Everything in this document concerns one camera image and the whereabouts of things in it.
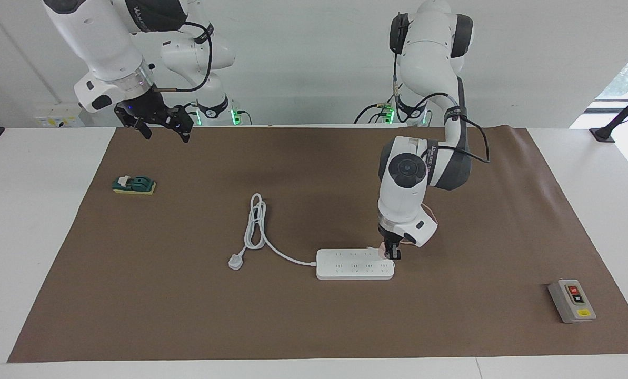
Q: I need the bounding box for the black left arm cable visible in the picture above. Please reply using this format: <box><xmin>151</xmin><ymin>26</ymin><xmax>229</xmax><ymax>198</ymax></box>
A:
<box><xmin>392</xmin><ymin>13</ymin><xmax>492</xmax><ymax>165</ymax></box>

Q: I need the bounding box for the black stand with slanted pole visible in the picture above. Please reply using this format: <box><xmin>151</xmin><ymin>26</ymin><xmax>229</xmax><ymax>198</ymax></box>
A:
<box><xmin>590</xmin><ymin>84</ymin><xmax>628</xmax><ymax>144</ymax></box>

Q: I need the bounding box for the white power strip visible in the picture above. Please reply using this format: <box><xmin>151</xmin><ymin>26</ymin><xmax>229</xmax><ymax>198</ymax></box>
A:
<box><xmin>316</xmin><ymin>248</ymin><xmax>396</xmax><ymax>281</ymax></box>

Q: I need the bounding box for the black base cable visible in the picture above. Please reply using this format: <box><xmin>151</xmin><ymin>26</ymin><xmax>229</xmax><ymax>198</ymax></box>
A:
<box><xmin>353</xmin><ymin>82</ymin><xmax>405</xmax><ymax>125</ymax></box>

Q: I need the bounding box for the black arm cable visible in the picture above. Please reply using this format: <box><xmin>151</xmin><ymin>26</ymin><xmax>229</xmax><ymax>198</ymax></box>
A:
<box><xmin>392</xmin><ymin>13</ymin><xmax>492</xmax><ymax>165</ymax></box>
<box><xmin>153</xmin><ymin>21</ymin><xmax>215</xmax><ymax>94</ymax></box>

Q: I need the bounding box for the grey on-off switch box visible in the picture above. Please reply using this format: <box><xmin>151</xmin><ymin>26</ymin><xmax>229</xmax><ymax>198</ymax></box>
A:
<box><xmin>548</xmin><ymin>279</ymin><xmax>597</xmax><ymax>324</ymax></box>

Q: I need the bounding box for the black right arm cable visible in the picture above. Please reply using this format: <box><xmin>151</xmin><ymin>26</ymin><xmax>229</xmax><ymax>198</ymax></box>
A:
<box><xmin>153</xmin><ymin>21</ymin><xmax>215</xmax><ymax>94</ymax></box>

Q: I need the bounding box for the white wall outlet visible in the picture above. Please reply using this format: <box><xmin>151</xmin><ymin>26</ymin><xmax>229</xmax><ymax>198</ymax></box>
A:
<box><xmin>34</xmin><ymin>108</ymin><xmax>85</xmax><ymax>128</ymax></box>

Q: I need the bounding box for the brown table mat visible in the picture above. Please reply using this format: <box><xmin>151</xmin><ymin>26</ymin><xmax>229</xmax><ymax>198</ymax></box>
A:
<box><xmin>7</xmin><ymin>125</ymin><xmax>628</xmax><ymax>364</ymax></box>

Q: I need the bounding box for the green knife switch yellow base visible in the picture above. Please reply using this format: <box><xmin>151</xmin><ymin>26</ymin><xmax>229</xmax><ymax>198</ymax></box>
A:
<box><xmin>112</xmin><ymin>175</ymin><xmax>157</xmax><ymax>196</ymax></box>

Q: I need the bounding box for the pink charging cable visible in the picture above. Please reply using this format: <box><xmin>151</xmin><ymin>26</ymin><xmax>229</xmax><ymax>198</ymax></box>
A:
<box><xmin>400</xmin><ymin>204</ymin><xmax>439</xmax><ymax>246</ymax></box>

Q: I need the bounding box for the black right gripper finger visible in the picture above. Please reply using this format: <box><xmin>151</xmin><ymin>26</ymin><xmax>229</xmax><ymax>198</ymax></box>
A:
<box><xmin>133</xmin><ymin>118</ymin><xmax>154</xmax><ymax>141</ymax></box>
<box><xmin>165</xmin><ymin>105</ymin><xmax>195</xmax><ymax>144</ymax></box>

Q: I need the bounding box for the white power cord with plug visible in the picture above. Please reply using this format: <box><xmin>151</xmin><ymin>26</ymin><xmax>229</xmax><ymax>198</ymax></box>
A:
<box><xmin>228</xmin><ymin>193</ymin><xmax>318</xmax><ymax>271</ymax></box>

